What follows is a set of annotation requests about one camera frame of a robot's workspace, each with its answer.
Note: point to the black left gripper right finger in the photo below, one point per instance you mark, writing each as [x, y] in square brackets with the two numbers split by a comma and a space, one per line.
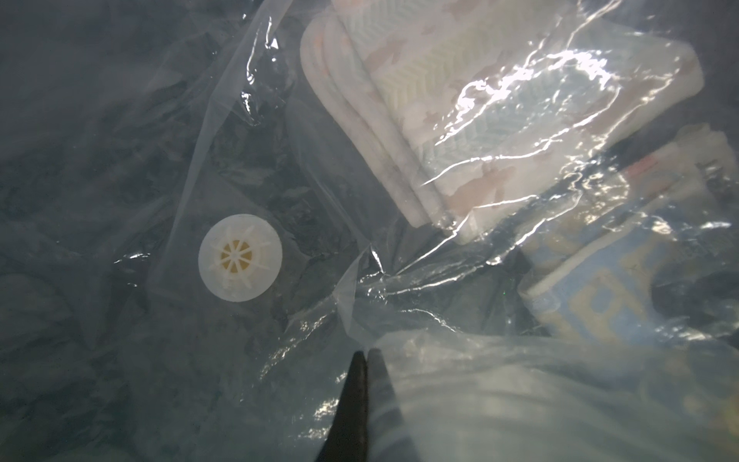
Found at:
[388, 435]

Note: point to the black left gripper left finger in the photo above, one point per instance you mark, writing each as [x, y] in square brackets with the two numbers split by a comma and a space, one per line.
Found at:
[347, 439]

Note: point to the blue patterned towel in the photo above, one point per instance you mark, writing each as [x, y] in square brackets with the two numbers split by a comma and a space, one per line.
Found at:
[597, 257]

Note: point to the clear plastic vacuum bag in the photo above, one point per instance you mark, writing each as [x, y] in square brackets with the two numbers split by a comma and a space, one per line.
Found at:
[288, 260]

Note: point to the white rabbit patterned towel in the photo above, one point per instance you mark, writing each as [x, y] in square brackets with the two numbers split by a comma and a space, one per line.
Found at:
[465, 111]

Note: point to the white vacuum bag valve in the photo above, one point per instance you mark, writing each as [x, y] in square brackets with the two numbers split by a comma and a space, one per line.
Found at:
[240, 258]

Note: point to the green table mat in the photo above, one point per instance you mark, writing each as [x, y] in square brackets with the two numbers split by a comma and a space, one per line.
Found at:
[69, 86]

